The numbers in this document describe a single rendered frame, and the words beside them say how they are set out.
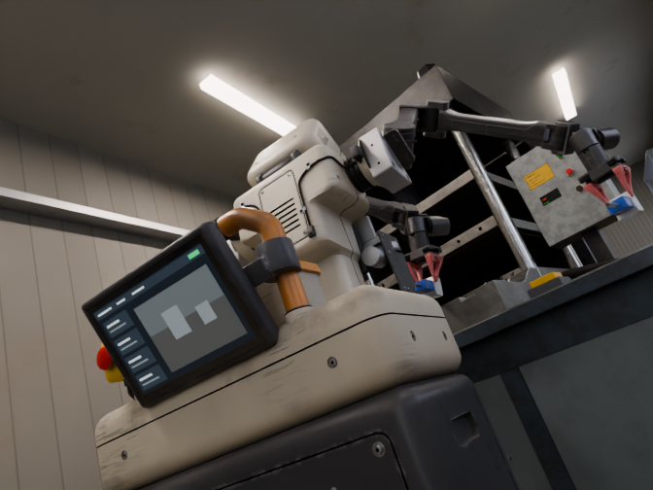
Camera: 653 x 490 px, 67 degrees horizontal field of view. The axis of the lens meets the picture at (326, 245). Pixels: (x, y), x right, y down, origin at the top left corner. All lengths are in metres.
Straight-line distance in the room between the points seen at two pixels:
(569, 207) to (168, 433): 1.80
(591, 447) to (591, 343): 0.23
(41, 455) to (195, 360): 2.52
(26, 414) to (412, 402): 2.78
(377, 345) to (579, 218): 1.70
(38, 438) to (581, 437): 2.64
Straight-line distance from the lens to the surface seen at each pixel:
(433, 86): 2.40
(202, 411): 0.72
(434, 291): 1.43
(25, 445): 3.16
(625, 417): 1.28
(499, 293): 1.35
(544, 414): 1.33
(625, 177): 1.39
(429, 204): 2.43
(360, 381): 0.57
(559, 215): 2.22
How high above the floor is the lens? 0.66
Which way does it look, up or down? 21 degrees up
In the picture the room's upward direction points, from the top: 20 degrees counter-clockwise
